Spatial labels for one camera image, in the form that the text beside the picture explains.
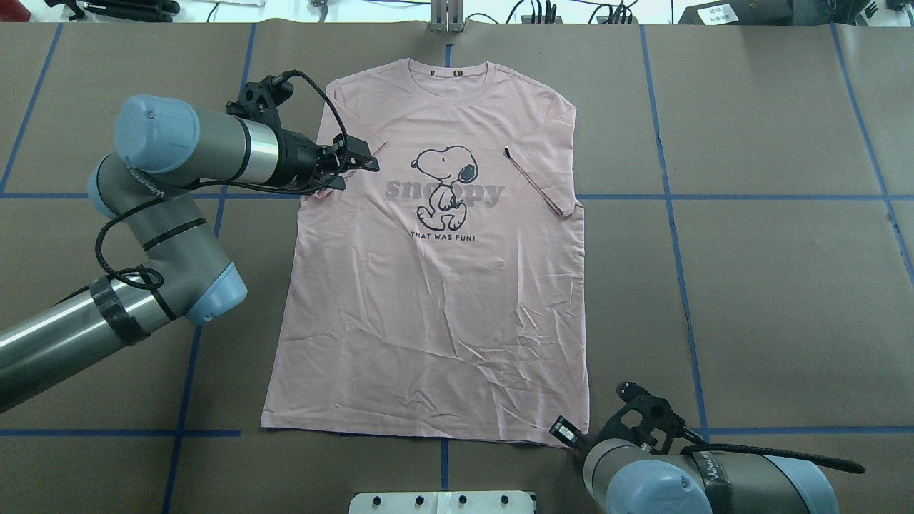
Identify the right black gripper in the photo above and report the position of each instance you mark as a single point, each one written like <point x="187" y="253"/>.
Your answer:
<point x="565" y="431"/>

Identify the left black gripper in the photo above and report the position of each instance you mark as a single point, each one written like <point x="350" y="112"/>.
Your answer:
<point x="298" y="158"/>

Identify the pink Snoopy t-shirt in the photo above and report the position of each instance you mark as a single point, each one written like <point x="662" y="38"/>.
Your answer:
<point x="444" y="294"/>

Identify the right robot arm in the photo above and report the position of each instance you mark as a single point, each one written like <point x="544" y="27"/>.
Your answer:
<point x="623" y="477"/>

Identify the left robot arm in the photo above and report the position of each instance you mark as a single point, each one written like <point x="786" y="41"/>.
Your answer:
<point x="160" y="257"/>

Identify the black folded tripod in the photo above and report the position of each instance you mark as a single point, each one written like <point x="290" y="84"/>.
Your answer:
<point x="143" y="11"/>

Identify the black power adapter box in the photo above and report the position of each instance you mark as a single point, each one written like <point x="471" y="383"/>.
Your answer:
<point x="709" y="14"/>

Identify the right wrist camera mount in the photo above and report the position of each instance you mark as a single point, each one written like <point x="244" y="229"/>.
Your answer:
<point x="647" y="421"/>

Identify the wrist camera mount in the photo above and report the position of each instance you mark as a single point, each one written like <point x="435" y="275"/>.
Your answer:
<point x="259" y="101"/>
<point x="647" y="421"/>

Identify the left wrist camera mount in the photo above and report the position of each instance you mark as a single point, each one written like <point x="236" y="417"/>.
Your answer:
<point x="259" y="101"/>

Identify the white pedestal base plate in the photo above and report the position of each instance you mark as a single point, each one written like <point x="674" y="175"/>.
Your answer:
<point x="475" y="501"/>

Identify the aluminium frame post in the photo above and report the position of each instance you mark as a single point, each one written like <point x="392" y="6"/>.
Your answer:
<point x="447" y="16"/>

